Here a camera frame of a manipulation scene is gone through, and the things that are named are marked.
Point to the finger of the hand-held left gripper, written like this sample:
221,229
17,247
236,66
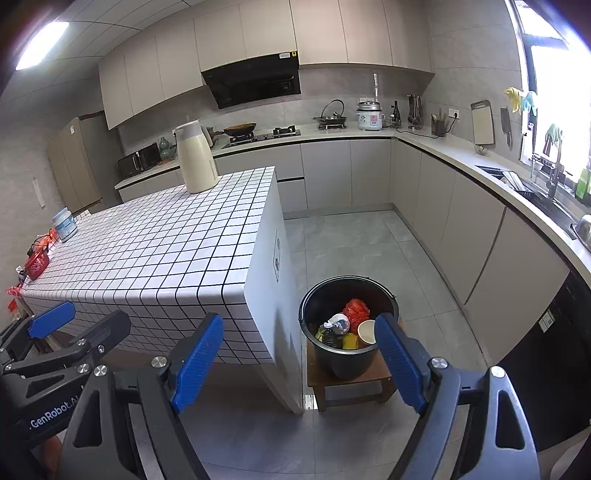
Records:
108,325
51,319

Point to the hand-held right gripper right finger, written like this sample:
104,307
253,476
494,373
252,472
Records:
399,360

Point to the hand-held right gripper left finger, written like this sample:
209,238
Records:
198,360

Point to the red and white can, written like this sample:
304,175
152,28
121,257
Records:
366,333

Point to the yellow plastic bag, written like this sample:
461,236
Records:
351,341

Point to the dark plastic bucket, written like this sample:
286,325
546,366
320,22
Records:
341,364

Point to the red plastic bag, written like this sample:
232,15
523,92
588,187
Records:
356,311

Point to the clear plastic bag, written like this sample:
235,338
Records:
339,323

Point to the steel wool scrubber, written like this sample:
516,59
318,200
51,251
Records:
331,338

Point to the wooden stool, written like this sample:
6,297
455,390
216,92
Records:
351,383

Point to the red gift bag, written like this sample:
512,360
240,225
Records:
37,265

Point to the orange red ribbon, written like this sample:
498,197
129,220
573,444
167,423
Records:
44,241

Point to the white blue plastic tub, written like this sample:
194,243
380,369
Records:
64,226

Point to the white checkered tablecloth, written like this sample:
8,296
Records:
175,249

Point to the black dishwasher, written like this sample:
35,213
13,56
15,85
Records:
554,346

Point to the beige kitchen counter cabinets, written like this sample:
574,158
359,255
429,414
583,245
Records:
438,207

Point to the beige refrigerator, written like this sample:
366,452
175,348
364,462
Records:
76,161

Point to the black microwave oven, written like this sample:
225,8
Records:
138,160

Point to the green ceramic vase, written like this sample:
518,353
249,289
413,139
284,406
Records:
167,150

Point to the cream thermos jug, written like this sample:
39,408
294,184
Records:
196,161

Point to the steel kitchen sink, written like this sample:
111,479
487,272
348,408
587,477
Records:
540,201

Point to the steel bowl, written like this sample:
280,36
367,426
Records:
582,233

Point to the black wok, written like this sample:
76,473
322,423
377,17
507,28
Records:
240,128

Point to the metal kitchen faucet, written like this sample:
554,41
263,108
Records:
551,180

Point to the dark chopstick holder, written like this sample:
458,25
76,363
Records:
438,127

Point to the black gas stove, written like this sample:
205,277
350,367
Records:
272,135

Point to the white rice cooker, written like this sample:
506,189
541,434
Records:
369,117

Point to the dark wine bottle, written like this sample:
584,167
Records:
395,115

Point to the metal utensil holder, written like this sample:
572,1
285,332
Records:
414,113

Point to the white cutting board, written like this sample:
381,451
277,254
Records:
482,122

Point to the green bottle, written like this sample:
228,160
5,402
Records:
584,184

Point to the black cleaver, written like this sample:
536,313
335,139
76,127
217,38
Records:
506,124

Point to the green hanging cloth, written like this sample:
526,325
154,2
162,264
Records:
553,136

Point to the ceiling light panel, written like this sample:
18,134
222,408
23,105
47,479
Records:
41,46

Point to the black range hood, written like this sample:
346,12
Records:
251,81

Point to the yellow rubber glove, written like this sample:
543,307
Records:
513,98

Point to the teal rubber glove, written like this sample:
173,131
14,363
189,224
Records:
529,102

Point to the beige upper cabinets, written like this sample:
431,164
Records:
277,41

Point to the kitchen window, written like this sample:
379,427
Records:
558,69

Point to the white wall outlet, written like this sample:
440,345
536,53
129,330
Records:
453,113

